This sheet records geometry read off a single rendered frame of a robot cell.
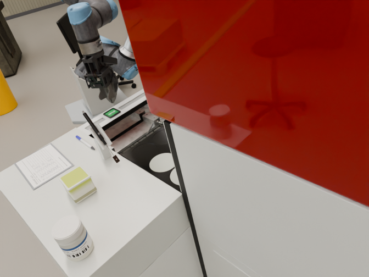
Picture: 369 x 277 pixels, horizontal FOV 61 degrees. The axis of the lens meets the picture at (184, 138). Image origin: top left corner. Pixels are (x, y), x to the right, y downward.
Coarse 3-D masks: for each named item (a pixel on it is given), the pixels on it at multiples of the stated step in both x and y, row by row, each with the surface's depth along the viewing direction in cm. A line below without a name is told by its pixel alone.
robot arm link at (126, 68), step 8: (128, 40) 147; (120, 48) 151; (128, 48) 149; (112, 56) 153; (120, 56) 151; (128, 56) 149; (120, 64) 152; (128, 64) 152; (120, 72) 155; (128, 72) 153; (136, 72) 158
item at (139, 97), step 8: (136, 96) 142; (144, 96) 141; (120, 104) 139; (128, 104) 138; (136, 104) 136; (104, 112) 136; (96, 120) 131; (104, 120) 130; (112, 120) 129; (80, 128) 129; (88, 128) 128
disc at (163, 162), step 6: (156, 156) 115; (162, 156) 115; (168, 156) 114; (150, 162) 113; (156, 162) 113; (162, 162) 112; (168, 162) 111; (150, 168) 110; (156, 168) 110; (162, 168) 109; (168, 168) 109
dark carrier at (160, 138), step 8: (160, 128) 129; (152, 136) 126; (160, 136) 125; (144, 144) 123; (152, 144) 122; (160, 144) 121; (168, 144) 120; (128, 152) 120; (136, 152) 119; (144, 152) 118; (152, 152) 118; (160, 152) 117; (168, 152) 116; (136, 160) 115; (144, 160) 114; (144, 168) 111; (160, 176) 106; (168, 176) 106; (168, 184) 103
